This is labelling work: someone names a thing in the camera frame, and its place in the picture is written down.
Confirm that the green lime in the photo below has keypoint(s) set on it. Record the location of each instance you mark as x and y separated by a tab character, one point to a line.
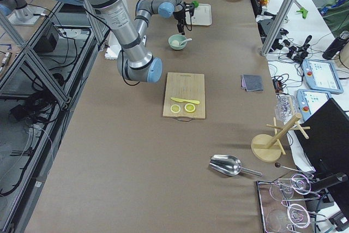
195	3

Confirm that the black monitor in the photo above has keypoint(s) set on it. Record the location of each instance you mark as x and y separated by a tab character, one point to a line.
327	145

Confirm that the wooden stand with base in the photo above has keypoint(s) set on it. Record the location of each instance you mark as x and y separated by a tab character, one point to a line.
269	148

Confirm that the cream rectangular tray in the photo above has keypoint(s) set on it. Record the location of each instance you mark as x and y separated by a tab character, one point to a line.
202	16

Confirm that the bamboo cutting board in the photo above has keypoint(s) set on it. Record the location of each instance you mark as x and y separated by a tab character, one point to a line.
186	86

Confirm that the yellow plastic knife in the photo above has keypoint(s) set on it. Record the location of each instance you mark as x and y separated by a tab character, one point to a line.
181	100

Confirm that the lemon slice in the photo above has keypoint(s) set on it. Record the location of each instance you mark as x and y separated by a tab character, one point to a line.
190	107
175	108

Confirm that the black water bottle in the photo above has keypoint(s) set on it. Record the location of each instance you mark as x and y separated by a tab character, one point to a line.
337	44

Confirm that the lemon slice near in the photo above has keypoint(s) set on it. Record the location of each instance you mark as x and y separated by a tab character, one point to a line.
175	108

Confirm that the teach pendant rear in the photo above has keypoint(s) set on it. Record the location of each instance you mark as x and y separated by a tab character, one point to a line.
309	101

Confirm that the metal scoop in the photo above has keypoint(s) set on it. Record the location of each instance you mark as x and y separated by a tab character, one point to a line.
230	165

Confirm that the wire glass rack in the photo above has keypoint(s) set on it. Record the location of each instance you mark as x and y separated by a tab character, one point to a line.
282	204

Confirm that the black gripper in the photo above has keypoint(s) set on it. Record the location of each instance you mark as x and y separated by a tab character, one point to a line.
179	15

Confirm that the lemon slice far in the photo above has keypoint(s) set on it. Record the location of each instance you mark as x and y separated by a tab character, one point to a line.
190	107

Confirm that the teach pendant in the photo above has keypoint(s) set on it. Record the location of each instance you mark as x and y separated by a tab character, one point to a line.
309	101
321	75

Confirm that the mint green bowl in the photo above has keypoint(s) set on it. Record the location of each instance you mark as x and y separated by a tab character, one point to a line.
179	38

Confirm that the white ceramic spoon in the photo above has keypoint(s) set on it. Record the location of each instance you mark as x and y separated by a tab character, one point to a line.
182	43

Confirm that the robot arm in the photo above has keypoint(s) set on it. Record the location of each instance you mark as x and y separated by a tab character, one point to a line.
135	62

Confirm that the teach pendant front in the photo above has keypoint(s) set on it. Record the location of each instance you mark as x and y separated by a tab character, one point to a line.
321	75

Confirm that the aluminium frame post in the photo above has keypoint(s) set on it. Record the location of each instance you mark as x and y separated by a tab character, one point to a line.
275	28

